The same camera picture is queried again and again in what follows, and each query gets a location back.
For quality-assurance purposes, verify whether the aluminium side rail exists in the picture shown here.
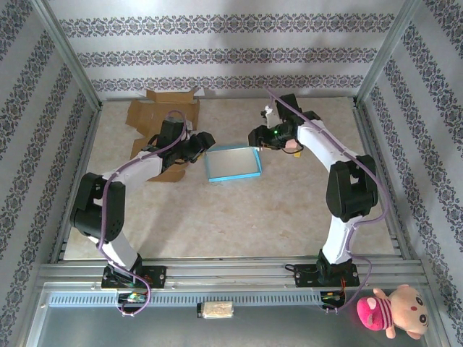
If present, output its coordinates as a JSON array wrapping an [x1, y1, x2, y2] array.
[[352, 97, 415, 263], [48, 104, 104, 263]]

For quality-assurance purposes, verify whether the pink and beige plush toy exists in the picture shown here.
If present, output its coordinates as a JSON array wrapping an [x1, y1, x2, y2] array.
[[356, 284, 430, 340]]

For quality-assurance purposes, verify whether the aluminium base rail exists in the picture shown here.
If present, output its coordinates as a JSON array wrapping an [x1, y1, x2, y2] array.
[[35, 257, 428, 290]]

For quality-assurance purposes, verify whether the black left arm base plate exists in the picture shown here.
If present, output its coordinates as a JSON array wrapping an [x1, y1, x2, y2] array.
[[101, 265, 167, 290]]

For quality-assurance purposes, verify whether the brown cardboard box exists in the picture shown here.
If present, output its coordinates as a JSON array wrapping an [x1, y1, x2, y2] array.
[[125, 88, 201, 184]]

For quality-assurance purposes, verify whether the blue and white paper box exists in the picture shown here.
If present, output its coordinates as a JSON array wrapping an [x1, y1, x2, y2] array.
[[203, 144, 262, 184]]

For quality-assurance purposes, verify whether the slotted grey cable duct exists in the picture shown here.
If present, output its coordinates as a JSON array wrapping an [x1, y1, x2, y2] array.
[[48, 291, 348, 308]]

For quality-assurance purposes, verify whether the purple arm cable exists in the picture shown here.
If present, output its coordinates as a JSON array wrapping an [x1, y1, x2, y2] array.
[[266, 87, 391, 314], [96, 110, 189, 318]]

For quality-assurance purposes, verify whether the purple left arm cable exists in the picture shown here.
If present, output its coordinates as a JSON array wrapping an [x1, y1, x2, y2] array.
[[96, 110, 189, 318]]

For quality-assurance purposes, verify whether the aluminium frame post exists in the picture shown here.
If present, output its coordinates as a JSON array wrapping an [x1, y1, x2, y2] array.
[[30, 0, 104, 111], [354, 0, 424, 109]]

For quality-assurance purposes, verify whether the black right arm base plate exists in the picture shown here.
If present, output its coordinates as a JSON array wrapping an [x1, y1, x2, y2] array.
[[293, 263, 361, 288]]

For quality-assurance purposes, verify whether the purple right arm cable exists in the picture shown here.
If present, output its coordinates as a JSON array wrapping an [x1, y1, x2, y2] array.
[[266, 87, 391, 314]]

